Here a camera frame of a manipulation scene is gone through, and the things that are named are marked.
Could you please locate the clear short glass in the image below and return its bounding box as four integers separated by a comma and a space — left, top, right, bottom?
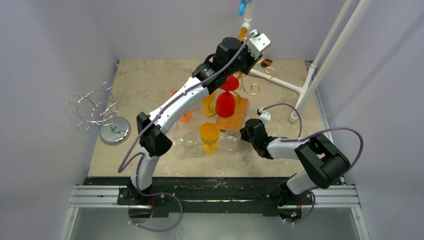
224, 127, 241, 151
182, 133, 199, 157

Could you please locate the red plastic wine glass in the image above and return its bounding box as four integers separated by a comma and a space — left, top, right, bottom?
215, 75, 239, 118

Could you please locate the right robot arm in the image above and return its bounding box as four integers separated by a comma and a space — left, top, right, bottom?
240, 118, 351, 207

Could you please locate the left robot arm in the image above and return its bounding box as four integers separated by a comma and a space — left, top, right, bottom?
129, 33, 271, 205

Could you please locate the clear wine glass left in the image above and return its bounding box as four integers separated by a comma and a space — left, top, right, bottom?
167, 122, 183, 147

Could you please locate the chrome wine glass rack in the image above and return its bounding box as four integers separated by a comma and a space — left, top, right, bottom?
68, 81, 132, 146

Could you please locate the small black orange object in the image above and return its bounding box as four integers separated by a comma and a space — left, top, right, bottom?
260, 58, 273, 68

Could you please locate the yellow plastic goblet near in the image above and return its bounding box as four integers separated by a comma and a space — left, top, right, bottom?
199, 122, 220, 154

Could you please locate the yellow plastic goblet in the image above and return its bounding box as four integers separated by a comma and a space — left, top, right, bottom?
200, 92, 216, 117
199, 122, 220, 154

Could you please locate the yellow plastic goblet far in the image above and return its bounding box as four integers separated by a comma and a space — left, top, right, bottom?
200, 92, 216, 117

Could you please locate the orange plastic goblet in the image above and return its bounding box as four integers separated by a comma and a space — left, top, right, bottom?
178, 110, 192, 123

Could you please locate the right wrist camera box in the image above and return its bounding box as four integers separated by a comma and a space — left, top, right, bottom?
257, 107, 272, 125

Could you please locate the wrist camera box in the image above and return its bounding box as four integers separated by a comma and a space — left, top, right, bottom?
257, 107, 272, 125
246, 29, 271, 60

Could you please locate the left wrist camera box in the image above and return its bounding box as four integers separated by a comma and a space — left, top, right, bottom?
246, 29, 271, 60

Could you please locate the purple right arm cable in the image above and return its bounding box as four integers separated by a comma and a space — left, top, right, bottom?
263, 102, 365, 226

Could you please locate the brass faucet with blue handle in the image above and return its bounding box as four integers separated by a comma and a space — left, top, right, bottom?
237, 0, 253, 41

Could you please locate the white pvc pipe frame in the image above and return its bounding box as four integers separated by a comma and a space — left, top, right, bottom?
249, 0, 372, 123

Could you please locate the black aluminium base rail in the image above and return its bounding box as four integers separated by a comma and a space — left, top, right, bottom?
69, 177, 360, 221

